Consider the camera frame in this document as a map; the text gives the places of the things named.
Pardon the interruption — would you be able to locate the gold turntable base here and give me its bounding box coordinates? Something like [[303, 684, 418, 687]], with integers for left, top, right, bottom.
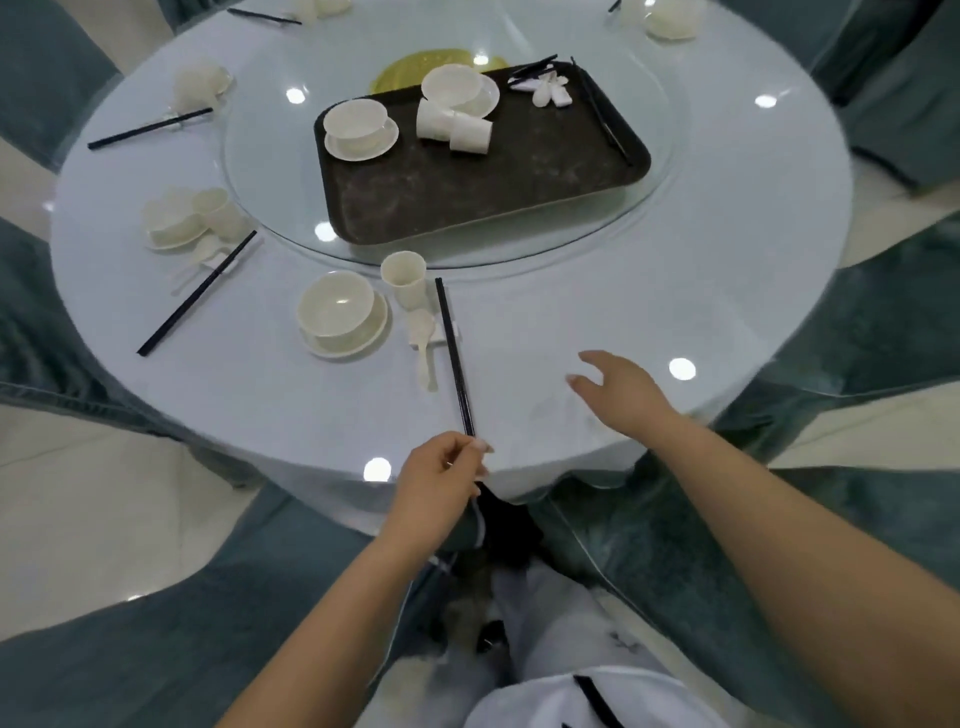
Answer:
[[369, 48, 511, 95]]

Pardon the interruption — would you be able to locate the person's white shirt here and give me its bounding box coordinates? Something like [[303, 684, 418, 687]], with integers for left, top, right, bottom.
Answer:
[[464, 667, 729, 728]]

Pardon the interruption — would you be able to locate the white round table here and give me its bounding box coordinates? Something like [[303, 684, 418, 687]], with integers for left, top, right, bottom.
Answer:
[[48, 0, 856, 538]]

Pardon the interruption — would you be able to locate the heap of small white pieces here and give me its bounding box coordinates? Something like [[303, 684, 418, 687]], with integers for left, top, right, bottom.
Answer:
[[509, 65, 575, 109]]

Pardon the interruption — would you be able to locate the black dangling strap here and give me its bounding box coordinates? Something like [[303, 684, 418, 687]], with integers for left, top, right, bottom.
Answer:
[[573, 674, 624, 728]]

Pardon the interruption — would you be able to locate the person's left forearm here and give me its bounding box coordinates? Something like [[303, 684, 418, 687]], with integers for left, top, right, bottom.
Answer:
[[217, 536, 444, 728]]

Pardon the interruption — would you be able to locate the person's right hand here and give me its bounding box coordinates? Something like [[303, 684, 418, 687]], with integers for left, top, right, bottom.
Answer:
[[564, 350, 680, 444]]

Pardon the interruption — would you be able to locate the bunch of black chopsticks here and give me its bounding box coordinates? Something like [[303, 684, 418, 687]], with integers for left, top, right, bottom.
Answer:
[[508, 53, 635, 168]]

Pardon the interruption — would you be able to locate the glass lazy susan turntable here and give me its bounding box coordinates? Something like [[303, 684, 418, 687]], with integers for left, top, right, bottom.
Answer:
[[222, 0, 688, 270]]

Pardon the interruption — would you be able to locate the person's left hand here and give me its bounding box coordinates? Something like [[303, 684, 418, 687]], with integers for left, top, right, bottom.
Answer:
[[378, 431, 496, 560]]

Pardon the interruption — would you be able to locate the black tray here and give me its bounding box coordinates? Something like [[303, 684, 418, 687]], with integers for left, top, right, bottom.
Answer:
[[313, 61, 652, 247]]

